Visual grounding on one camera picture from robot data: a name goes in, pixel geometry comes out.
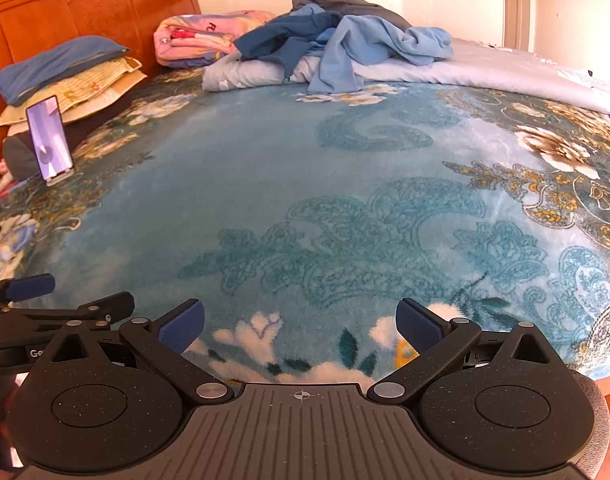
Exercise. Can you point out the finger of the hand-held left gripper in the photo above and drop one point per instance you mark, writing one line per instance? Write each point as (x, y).
(107, 306)
(31, 286)

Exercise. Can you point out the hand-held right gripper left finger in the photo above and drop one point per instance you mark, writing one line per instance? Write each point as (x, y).
(182, 329)

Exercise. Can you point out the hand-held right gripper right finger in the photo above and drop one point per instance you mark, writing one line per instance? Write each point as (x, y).
(418, 326)

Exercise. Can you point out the blue-grey sweater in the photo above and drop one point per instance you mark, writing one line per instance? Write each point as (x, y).
(345, 5)

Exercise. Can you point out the white phone stand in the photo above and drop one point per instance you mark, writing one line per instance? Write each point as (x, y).
(60, 177)

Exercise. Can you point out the smartphone with lit screen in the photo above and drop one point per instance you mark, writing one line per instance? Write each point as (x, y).
(49, 135)

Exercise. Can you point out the dark brown cushion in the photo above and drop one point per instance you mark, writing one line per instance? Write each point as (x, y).
(87, 132)

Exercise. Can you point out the teal floral plush blanket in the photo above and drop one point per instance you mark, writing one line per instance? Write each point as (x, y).
(285, 160)

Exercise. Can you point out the beige pillow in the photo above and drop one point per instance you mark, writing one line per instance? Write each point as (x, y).
(121, 93)

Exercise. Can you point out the yellow striped pillow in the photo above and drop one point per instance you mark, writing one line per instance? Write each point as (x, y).
(96, 82)

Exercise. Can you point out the blue pillow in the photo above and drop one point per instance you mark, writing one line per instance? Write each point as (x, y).
(55, 66)

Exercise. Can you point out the light blue floral quilt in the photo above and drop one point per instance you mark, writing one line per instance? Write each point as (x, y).
(485, 67)

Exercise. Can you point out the pink printed folded blanket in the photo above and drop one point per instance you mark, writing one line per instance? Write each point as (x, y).
(200, 35)

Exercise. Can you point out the light blue garment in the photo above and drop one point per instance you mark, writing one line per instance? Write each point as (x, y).
(365, 35)

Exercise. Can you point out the dark blue garment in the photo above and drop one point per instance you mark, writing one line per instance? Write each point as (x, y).
(280, 35)

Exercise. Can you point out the beige door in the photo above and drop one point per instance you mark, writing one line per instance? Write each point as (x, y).
(519, 5)

